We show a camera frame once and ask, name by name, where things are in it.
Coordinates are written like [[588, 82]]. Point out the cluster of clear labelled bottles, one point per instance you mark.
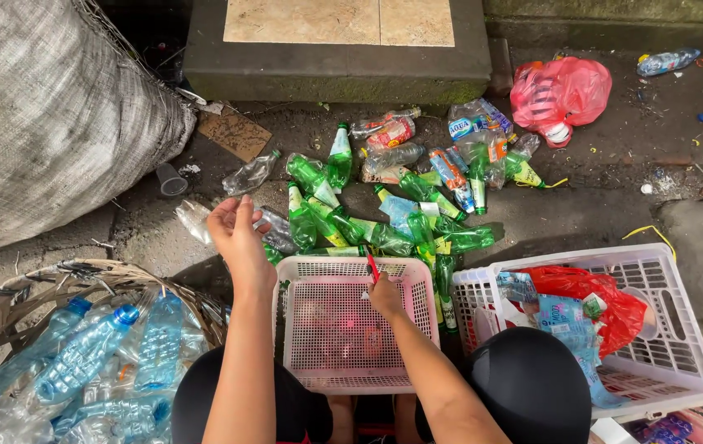
[[450, 166]]

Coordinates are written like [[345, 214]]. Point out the clear bottle with blue label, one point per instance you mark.
[[665, 61]]

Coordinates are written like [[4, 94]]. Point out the person's right fingers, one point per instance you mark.
[[378, 286]]

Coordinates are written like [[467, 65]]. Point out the crushed clear plastic bottle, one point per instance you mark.
[[193, 221], [251, 174]]

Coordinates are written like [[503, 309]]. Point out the person's leg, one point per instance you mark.
[[530, 382], [194, 401]]

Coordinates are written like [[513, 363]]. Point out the tiled concrete step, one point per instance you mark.
[[333, 61]]

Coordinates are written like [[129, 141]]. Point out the red plastic bag with cans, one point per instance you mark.
[[564, 92]]

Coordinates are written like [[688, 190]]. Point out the crushed grey plastic bottle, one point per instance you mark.
[[277, 231]]

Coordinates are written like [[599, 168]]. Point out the brown cardboard scrap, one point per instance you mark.
[[234, 134]]

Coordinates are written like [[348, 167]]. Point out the person's left hand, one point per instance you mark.
[[240, 246]]

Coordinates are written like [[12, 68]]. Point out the person's right hand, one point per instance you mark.
[[388, 301]]

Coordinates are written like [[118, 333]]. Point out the person's left leg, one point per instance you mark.
[[194, 401]]

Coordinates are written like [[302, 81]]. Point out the white plastic mesh basket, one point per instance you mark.
[[665, 345]]

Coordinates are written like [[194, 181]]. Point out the pile of clear blue-capped bottles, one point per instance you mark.
[[92, 364]]

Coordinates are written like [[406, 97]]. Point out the woven bamboo basket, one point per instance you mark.
[[12, 308]]

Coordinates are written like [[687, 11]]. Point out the heap of green plastic bottles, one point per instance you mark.
[[388, 237]]

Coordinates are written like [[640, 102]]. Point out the pink plastic mesh basket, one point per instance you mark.
[[339, 333]]

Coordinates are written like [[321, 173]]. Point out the heap of blue bottle labels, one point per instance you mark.
[[564, 327]]

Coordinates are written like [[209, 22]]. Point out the large grey woven sack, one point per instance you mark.
[[49, 117]]

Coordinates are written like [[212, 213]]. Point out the crumpled red plastic bag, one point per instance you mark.
[[598, 302]]

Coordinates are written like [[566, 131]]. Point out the clear plastic cup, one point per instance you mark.
[[171, 180]]

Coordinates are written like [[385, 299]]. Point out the person's right leg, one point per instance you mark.
[[530, 382]]

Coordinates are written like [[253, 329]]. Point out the red utility knife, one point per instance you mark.
[[372, 265]]

